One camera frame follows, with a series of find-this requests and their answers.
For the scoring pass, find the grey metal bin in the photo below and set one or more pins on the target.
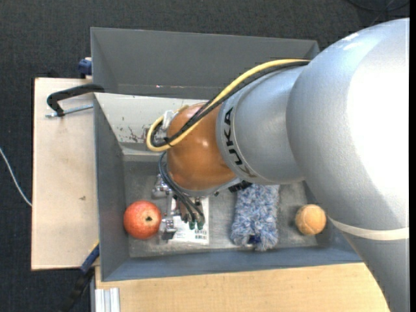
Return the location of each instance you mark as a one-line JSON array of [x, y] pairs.
[[201, 60]]

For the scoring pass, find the orange ball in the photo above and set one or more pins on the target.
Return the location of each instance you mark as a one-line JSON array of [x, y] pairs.
[[310, 219]]

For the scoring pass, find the blue and white fluffy cloth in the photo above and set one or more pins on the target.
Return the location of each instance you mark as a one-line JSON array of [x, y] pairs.
[[255, 216]]

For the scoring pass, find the white packet with labels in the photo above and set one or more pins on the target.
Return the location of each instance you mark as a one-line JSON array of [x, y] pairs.
[[183, 236]]

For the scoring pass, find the black cylinder on white bracket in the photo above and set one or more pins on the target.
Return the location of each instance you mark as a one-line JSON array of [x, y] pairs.
[[240, 186]]

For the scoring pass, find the pale wood board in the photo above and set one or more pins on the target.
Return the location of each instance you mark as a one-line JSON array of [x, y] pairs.
[[65, 180]]

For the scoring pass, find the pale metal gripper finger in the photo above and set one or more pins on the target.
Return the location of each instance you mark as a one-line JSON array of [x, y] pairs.
[[168, 224], [168, 235]]

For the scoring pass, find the red apple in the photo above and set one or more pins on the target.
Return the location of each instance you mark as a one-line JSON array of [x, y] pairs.
[[140, 220]]

